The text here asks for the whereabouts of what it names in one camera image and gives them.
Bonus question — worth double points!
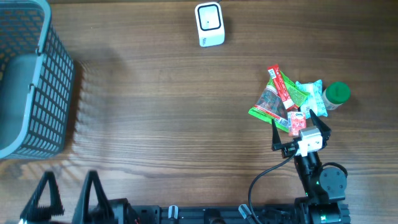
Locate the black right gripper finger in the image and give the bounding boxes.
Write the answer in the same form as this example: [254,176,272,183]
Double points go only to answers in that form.
[271,119,282,151]
[309,109,331,146]

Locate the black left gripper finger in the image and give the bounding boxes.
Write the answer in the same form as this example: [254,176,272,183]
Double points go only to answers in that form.
[19,170,65,223]
[72,169,115,224]

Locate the small red carton box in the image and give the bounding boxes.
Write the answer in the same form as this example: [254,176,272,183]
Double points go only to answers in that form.
[287,111,307,136]

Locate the light blue wipes packet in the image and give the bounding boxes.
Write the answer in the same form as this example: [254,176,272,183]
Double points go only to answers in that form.
[295,80,328,119]

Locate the green snack bag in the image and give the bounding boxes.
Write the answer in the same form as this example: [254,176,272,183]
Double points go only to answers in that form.
[248,72,310,132]

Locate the green lid jar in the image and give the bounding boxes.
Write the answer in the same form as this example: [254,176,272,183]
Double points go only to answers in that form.
[322,82,351,110]

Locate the red toothpaste box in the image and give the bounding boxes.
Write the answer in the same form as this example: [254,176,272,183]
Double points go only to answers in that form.
[267,65,297,111]

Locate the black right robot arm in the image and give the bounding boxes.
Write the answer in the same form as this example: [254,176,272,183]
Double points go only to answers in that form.
[262,111,351,224]

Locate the white barcode scanner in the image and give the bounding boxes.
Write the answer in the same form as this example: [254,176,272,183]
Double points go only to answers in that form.
[195,2,225,47]

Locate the grey plastic basket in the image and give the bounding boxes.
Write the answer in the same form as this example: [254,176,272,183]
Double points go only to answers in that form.
[1,0,75,159]

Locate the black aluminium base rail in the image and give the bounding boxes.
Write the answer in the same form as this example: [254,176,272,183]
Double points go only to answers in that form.
[109,198,299,224]

